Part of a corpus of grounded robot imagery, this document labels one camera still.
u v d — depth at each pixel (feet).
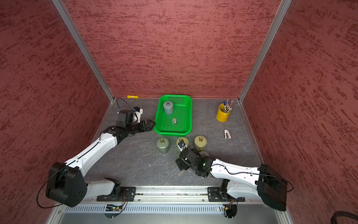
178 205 2.34
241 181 1.53
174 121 3.48
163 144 2.79
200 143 2.81
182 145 2.30
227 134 3.18
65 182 1.31
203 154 2.62
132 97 3.99
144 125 2.42
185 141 2.87
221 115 3.30
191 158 1.98
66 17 2.44
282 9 2.37
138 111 2.51
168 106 3.46
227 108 3.02
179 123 3.30
